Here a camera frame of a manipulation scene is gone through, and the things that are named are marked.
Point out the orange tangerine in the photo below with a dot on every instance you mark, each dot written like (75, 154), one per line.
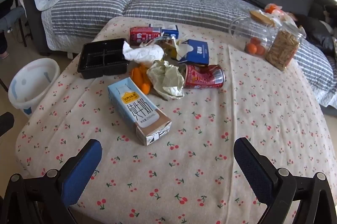
(255, 41)
(261, 50)
(251, 48)

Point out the white plastic trash bin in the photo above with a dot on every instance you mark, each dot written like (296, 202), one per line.
(31, 83)

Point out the light blue milk carton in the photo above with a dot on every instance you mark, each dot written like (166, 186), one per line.
(147, 121)

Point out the white tissue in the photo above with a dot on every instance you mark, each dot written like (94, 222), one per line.
(143, 55)

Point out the crushed red soda can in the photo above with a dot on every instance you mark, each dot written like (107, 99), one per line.
(201, 77)

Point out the blue biscuit box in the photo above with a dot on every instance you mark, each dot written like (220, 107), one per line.
(193, 51)

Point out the orange tangerine front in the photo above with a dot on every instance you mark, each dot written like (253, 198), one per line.
(251, 48)

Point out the small blue white box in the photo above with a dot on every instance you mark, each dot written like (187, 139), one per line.
(167, 30)

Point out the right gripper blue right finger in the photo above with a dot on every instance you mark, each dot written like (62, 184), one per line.
(278, 189)

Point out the orange peel pieces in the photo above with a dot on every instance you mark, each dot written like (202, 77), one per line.
(140, 78)

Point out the black plastic food tray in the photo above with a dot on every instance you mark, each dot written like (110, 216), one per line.
(102, 58)

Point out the pale green paper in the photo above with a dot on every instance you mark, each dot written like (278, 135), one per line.
(166, 79)

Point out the cherry print tablecloth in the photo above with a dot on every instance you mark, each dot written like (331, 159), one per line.
(189, 175)

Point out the grey striped quilt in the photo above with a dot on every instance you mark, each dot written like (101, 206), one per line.
(65, 25)

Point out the red milk drink can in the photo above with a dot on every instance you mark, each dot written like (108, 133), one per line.
(143, 34)

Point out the jar of sunflower seeds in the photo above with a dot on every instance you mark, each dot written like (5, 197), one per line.
(284, 47)

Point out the orange tangerine back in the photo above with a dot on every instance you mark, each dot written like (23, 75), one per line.
(255, 41)

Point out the orange tangerine right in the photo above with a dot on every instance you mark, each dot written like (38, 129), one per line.
(261, 50)

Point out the orange snack bag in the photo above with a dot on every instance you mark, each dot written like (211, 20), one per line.
(274, 11)

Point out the clear glass teapot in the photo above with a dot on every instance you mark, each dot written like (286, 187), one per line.
(255, 24)

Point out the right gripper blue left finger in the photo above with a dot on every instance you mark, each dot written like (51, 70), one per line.
(47, 199)

